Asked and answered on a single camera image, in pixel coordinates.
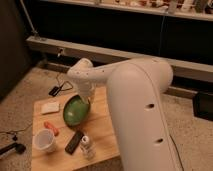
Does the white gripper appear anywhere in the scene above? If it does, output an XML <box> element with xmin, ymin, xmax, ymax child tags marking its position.
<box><xmin>77</xmin><ymin>82</ymin><xmax>96</xmax><ymax>104</ymax></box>

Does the green ceramic bowl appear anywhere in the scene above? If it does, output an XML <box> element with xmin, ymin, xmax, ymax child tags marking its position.
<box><xmin>63</xmin><ymin>95</ymin><xmax>90</xmax><ymax>127</ymax></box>

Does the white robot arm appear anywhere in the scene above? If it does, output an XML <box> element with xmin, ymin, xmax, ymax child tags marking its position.
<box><xmin>67</xmin><ymin>57</ymin><xmax>181</xmax><ymax>171</ymax></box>

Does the wooden table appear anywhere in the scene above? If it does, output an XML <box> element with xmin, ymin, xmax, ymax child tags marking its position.
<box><xmin>31</xmin><ymin>87</ymin><xmax>119</xmax><ymax>171</ymax></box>

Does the black power adapter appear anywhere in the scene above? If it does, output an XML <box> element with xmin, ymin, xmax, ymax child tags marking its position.
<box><xmin>49</xmin><ymin>86</ymin><xmax>62</xmax><ymax>97</ymax></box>

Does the orange carrot toy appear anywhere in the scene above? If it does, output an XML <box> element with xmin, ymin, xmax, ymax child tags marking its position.
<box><xmin>44</xmin><ymin>121</ymin><xmax>59</xmax><ymax>136</ymax></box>

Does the small clear bottle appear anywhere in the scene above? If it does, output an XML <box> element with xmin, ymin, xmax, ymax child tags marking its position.
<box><xmin>80</xmin><ymin>135</ymin><xmax>95</xmax><ymax>160</ymax></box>

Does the black remote control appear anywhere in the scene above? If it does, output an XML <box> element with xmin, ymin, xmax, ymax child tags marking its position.
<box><xmin>65</xmin><ymin>131</ymin><xmax>84</xmax><ymax>154</ymax></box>

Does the shelf with items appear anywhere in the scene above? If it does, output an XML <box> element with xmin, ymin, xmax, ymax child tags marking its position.
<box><xmin>39</xmin><ymin>0</ymin><xmax>213</xmax><ymax>22</ymax></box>

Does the long grey baseboard rail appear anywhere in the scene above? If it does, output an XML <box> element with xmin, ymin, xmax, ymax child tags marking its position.
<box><xmin>26</xmin><ymin>36</ymin><xmax>213</xmax><ymax>83</ymax></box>

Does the black cable on floor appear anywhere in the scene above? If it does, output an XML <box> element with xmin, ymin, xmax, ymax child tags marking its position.
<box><xmin>0</xmin><ymin>123</ymin><xmax>33</xmax><ymax>142</ymax></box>

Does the black handle tool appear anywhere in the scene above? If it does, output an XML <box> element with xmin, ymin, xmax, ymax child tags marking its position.
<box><xmin>0</xmin><ymin>143</ymin><xmax>26</xmax><ymax>155</ymax></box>

